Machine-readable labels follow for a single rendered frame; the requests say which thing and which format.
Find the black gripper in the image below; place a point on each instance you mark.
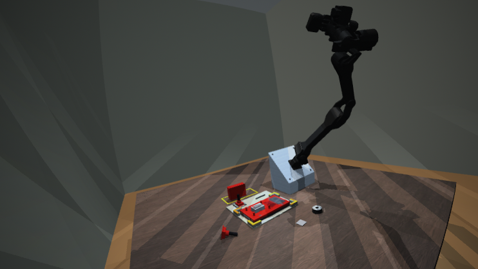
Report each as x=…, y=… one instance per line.
x=318, y=21

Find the small black toy tyre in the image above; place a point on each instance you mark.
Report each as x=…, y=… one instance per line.
x=317, y=209

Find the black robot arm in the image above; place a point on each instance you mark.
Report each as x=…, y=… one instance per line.
x=343, y=42

